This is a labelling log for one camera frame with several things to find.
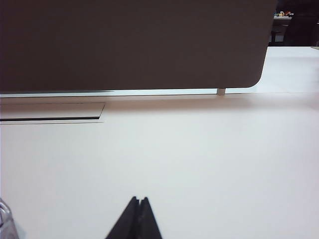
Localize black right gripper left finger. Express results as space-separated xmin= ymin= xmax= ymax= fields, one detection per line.
xmin=106 ymin=196 xmax=140 ymax=239

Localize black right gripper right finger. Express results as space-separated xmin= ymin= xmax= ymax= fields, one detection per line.
xmin=139 ymin=197 xmax=161 ymax=239

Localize brown fabric desk partition panel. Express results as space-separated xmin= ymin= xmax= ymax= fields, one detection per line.
xmin=0 ymin=0 xmax=279 ymax=92

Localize small colourful desk items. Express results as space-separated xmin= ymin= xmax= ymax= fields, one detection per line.
xmin=274 ymin=10 xmax=295 ymax=18

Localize white desk cable hatch cover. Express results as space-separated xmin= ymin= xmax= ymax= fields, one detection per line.
xmin=0 ymin=102 xmax=107 ymax=124

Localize clear grey plastic handled cup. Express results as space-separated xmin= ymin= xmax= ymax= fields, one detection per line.
xmin=0 ymin=197 xmax=20 ymax=239

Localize dark background desk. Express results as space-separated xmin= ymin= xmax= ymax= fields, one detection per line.
xmin=270 ymin=9 xmax=319 ymax=47

